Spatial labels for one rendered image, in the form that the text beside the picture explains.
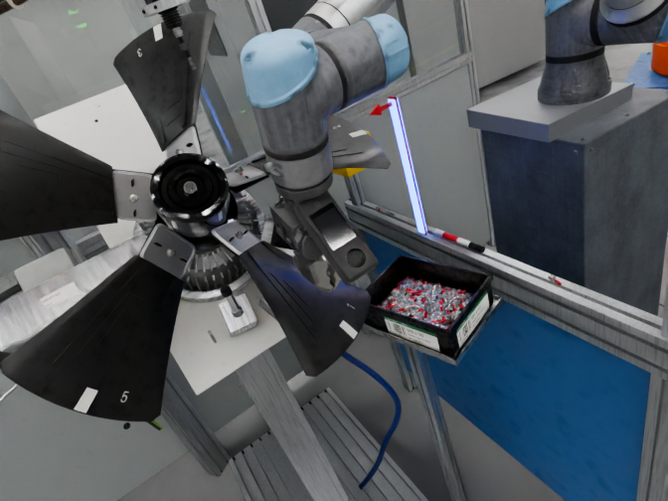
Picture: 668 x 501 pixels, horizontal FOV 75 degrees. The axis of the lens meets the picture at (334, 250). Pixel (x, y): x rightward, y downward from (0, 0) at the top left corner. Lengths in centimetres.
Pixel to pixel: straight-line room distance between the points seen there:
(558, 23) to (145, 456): 189
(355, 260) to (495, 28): 465
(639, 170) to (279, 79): 94
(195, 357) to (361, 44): 67
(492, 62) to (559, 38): 396
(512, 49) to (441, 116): 328
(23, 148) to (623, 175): 116
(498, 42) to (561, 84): 398
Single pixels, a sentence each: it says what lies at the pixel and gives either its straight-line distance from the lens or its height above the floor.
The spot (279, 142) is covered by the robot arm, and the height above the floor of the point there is 130.
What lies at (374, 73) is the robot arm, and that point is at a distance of 50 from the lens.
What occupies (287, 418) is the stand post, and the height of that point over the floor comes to 53.
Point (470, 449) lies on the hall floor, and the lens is 167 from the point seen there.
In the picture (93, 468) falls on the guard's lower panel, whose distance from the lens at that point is 195.
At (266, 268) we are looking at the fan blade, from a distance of 71.
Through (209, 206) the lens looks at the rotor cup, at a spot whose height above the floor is 119.
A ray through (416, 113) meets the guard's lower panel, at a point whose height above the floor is 87.
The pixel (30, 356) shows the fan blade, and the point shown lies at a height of 113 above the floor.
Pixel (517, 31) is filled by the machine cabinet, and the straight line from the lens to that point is 527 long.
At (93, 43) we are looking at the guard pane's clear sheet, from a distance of 146.
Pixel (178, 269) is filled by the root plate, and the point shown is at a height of 110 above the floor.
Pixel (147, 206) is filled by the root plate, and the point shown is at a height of 120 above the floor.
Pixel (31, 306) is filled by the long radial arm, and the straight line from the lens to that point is 90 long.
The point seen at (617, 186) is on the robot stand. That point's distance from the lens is 117.
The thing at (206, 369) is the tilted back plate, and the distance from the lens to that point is 94.
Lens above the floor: 142
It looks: 31 degrees down
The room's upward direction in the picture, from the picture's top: 20 degrees counter-clockwise
